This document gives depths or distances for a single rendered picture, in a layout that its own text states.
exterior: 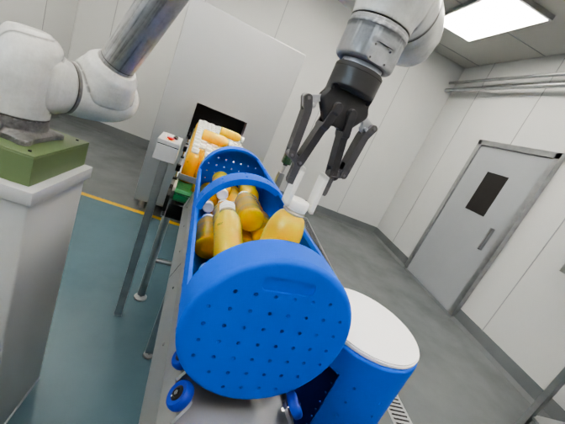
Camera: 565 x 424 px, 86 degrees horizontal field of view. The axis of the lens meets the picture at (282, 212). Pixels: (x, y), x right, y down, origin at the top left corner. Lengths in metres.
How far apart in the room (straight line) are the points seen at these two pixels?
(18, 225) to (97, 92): 0.42
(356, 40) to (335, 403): 0.71
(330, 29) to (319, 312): 5.47
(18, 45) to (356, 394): 1.12
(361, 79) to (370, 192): 5.79
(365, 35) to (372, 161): 5.64
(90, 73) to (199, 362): 0.85
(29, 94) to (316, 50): 5.00
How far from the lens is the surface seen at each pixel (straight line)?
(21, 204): 1.02
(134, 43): 1.05
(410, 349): 0.86
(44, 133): 1.11
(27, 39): 1.05
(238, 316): 0.48
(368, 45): 0.48
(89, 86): 1.10
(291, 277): 0.46
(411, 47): 0.62
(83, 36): 6.09
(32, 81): 1.04
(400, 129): 6.22
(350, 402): 0.81
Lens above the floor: 1.41
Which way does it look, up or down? 16 degrees down
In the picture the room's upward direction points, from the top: 24 degrees clockwise
